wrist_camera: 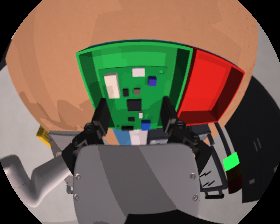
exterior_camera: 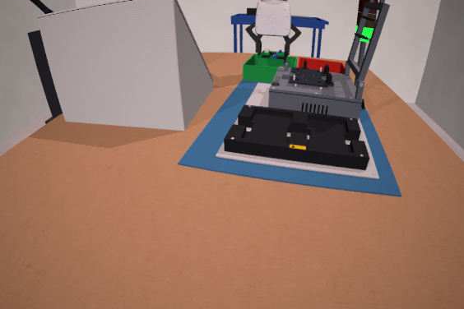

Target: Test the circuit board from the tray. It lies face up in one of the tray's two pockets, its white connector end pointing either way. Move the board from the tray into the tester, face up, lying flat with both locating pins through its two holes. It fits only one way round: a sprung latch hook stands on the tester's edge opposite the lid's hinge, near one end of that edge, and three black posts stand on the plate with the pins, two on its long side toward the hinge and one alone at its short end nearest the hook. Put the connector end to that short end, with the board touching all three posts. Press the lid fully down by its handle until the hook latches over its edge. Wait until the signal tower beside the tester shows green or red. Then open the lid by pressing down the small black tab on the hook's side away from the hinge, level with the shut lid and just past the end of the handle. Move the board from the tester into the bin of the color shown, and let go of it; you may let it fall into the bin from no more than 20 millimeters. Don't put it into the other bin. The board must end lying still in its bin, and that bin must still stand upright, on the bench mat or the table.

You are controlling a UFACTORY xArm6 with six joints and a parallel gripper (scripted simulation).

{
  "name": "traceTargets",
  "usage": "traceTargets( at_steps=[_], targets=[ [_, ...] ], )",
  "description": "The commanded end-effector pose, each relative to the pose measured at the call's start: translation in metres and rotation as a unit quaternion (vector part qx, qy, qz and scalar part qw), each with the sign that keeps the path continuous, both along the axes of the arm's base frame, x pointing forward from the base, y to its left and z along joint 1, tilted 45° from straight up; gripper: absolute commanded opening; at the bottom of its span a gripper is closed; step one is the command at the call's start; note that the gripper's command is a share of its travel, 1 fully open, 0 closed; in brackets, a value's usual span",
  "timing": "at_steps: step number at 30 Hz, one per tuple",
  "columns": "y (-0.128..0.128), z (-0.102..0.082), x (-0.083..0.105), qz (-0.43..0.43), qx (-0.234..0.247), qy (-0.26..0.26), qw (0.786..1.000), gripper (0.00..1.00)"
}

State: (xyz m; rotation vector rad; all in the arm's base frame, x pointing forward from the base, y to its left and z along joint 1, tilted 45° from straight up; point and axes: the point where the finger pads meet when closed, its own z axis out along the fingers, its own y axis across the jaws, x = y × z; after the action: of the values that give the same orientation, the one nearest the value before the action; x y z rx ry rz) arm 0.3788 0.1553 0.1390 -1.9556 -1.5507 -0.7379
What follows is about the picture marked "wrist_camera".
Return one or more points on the green bin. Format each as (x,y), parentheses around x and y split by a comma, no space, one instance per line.
(176,56)

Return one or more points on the green circuit board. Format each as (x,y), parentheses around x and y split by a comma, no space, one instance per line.
(138,93)

